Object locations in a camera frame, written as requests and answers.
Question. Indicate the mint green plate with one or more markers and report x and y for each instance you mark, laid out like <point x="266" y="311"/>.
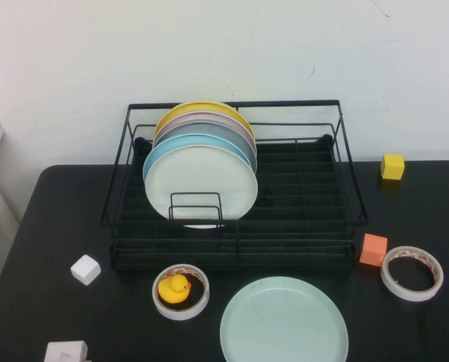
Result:
<point x="284" y="324"/>

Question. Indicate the cream white plate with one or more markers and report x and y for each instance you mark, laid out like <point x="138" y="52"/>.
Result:
<point x="201" y="177"/>

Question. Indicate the grey plate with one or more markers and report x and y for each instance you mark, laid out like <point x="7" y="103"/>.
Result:
<point x="209" y="128"/>

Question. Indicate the blue plate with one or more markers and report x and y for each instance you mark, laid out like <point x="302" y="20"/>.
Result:
<point x="179" y="142"/>

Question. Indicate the pink plate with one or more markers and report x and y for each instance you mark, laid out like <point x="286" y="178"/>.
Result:
<point x="205" y="116"/>

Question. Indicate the yellow plate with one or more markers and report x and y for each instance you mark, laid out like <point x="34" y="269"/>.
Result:
<point x="194" y="107"/>

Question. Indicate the yellow rubber duck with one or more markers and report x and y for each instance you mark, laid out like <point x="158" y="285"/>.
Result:
<point x="171" y="290"/>

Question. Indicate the white tape roll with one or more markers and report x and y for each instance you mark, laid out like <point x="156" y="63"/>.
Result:
<point x="388" y="281"/>
<point x="179" y="313"/>

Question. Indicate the orange cube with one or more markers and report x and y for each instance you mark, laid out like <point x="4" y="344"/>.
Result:
<point x="373" y="250"/>

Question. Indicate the white cube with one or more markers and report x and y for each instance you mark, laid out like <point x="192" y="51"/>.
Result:
<point x="85" y="269"/>

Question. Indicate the yellow cube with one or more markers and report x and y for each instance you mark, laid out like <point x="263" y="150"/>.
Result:
<point x="393" y="167"/>

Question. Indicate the white rectangular block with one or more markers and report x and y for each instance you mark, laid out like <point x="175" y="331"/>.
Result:
<point x="63" y="352"/>

